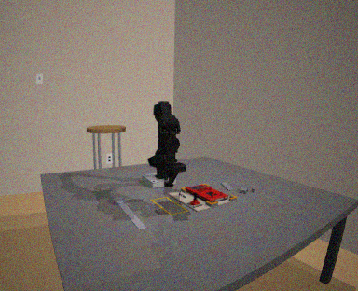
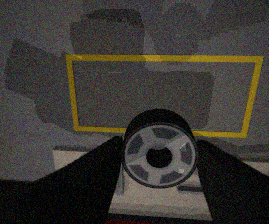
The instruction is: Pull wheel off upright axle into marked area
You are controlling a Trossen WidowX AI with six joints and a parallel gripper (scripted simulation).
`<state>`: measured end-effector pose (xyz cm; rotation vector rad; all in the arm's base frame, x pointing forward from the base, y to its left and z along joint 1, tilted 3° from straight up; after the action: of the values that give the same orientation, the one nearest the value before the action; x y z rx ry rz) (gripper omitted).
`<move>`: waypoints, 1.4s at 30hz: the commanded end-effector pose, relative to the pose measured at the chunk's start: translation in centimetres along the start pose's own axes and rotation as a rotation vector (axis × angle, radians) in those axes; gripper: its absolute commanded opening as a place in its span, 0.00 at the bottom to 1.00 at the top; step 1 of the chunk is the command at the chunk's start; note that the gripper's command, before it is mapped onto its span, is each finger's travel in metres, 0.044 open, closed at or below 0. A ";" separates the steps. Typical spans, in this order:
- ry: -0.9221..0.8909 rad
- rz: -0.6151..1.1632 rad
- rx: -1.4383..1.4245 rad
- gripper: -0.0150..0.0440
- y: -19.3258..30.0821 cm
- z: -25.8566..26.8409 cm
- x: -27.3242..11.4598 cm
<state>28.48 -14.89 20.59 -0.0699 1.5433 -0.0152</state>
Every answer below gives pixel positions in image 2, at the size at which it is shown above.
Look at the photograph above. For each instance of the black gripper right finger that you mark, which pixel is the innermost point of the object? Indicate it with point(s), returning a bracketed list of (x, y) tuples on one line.
[(235, 192)]

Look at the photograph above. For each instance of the black tyre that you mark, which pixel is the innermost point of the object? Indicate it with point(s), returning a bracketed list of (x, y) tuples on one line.
[(163, 168)]

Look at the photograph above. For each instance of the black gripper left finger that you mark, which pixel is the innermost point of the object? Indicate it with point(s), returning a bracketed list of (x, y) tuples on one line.
[(78, 193)]

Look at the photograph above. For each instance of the yellow rectangular outline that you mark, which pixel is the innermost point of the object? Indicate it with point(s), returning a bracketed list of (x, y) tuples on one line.
[(169, 58)]

